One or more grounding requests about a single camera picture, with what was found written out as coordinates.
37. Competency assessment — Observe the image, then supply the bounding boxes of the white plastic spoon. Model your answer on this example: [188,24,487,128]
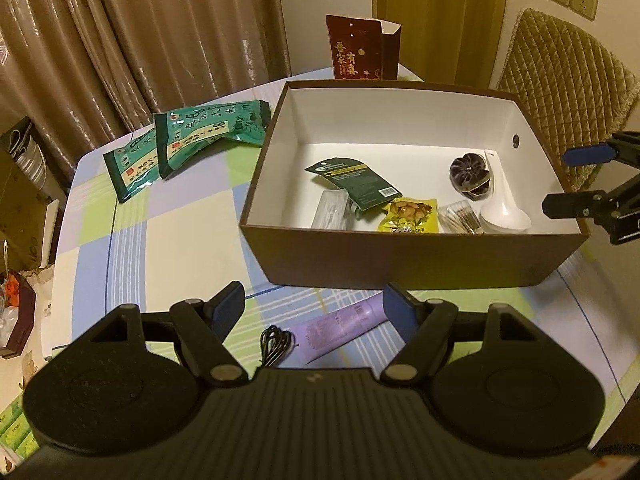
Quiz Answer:
[480,151,532,233]

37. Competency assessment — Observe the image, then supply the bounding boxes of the purple cream tube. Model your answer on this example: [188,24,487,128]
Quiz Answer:
[288,292,387,364]

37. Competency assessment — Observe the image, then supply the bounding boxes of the yellow snack packet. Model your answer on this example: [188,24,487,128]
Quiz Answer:
[378,197,439,234]

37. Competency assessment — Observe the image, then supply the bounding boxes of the wooden cotton swab bag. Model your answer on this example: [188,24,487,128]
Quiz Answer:
[437,200,485,234]

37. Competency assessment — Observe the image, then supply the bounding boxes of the dark purple scrunchie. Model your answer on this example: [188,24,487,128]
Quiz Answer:
[449,153,491,200]

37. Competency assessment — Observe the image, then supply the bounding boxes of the clear cotton swab box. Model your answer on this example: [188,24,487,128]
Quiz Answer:
[311,190,357,231]

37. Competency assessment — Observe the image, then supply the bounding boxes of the dark green face mask packet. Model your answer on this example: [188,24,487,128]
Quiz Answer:
[306,157,401,212]

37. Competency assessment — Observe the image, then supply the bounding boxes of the quilted tan chair cushion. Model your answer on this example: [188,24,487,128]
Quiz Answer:
[497,8,639,191]

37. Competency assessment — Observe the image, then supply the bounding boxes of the checked tablecloth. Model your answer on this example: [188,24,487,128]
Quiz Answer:
[49,65,632,411]

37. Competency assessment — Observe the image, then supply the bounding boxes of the brown cardboard storage box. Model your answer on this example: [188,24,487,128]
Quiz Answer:
[240,80,589,289]

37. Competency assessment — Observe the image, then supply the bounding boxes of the green packet front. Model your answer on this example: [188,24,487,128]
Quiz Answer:
[103,128,160,204]

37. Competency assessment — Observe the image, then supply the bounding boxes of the green packet rear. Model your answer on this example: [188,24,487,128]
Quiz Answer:
[154,100,271,180]

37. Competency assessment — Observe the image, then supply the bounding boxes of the brown cardboard carton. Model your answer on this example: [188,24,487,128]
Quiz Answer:
[1,117,66,271]

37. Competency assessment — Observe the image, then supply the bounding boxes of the dark red gift bag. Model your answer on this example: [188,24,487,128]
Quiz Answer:
[326,14,401,80]

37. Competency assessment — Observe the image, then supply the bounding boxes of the black USB cable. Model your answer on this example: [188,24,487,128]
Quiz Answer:
[258,324,298,369]

